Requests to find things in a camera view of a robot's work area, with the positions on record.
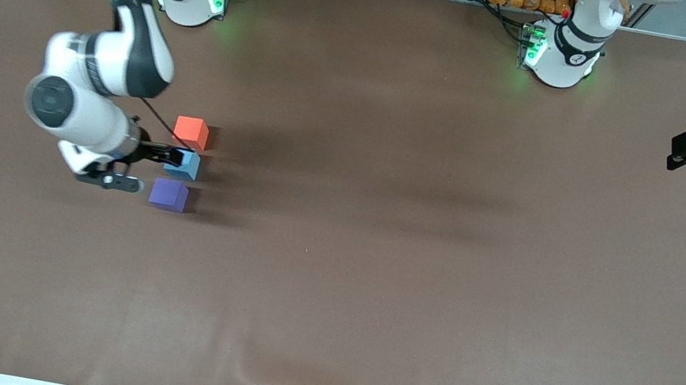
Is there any light blue foam block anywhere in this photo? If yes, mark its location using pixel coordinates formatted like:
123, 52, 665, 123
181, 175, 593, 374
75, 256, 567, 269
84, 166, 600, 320
162, 147, 203, 182

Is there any orange foam block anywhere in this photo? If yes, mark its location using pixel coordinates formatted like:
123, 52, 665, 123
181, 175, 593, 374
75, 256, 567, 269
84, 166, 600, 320
170, 115, 212, 153

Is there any purple foam block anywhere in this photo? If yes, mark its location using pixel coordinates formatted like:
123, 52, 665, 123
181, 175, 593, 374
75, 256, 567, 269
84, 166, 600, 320
147, 176, 191, 215

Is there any brown table cover cloth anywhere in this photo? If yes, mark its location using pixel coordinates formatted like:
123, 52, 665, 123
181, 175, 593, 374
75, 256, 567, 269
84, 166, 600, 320
0, 0, 686, 385

